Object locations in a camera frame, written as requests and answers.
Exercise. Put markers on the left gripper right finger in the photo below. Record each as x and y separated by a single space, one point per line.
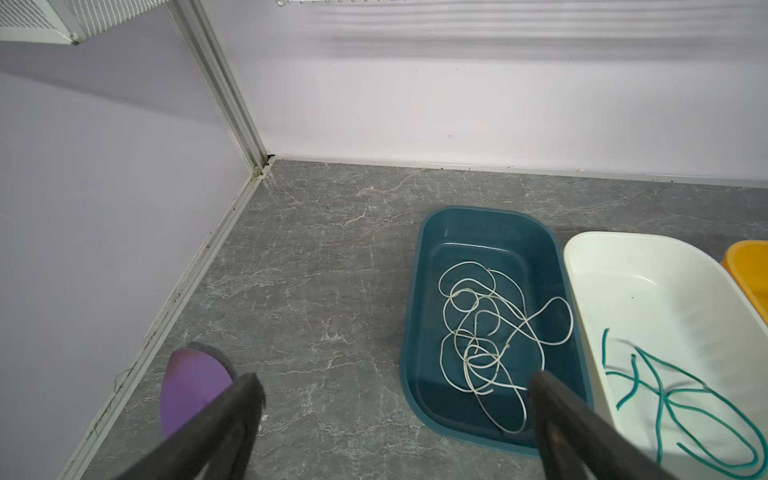
575 443

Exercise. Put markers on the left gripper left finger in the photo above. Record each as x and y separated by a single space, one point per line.
216 443

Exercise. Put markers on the purple pink scoop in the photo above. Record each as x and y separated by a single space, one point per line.
194 376

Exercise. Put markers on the white plastic bin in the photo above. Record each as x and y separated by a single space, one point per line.
679 354

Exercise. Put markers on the teal plastic bin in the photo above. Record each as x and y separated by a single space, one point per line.
490 303

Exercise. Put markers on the yellow plastic bin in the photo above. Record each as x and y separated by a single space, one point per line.
747 263

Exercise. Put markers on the white mesh box basket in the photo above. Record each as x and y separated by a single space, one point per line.
67 22

